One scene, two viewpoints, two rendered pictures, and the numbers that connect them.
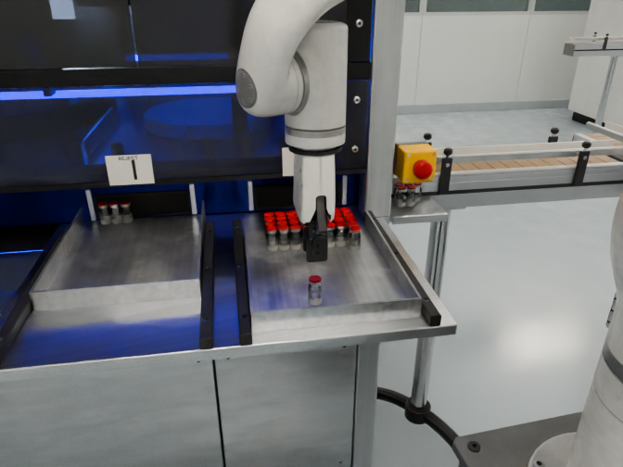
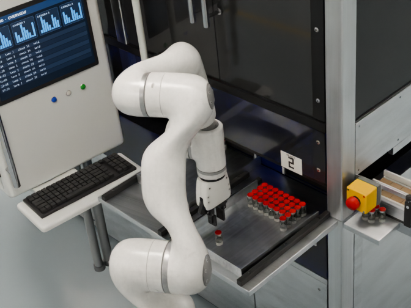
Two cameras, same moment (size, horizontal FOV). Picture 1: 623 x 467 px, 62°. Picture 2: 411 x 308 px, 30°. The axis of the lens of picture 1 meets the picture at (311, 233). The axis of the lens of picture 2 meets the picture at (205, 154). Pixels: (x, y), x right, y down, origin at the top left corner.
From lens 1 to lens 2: 185 cm
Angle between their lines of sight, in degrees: 51
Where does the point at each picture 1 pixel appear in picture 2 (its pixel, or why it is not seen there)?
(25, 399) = not seen: hidden behind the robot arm
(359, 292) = (242, 251)
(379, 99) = (331, 147)
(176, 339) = (158, 225)
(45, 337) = (128, 197)
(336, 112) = (206, 166)
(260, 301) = (203, 229)
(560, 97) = not seen: outside the picture
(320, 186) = (200, 193)
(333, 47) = (202, 141)
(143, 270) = (191, 184)
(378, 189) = (333, 201)
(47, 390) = not seen: hidden behind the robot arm
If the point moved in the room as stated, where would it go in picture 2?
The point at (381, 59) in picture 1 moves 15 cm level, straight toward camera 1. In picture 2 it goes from (330, 125) to (285, 143)
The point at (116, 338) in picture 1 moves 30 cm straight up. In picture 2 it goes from (144, 212) to (129, 134)
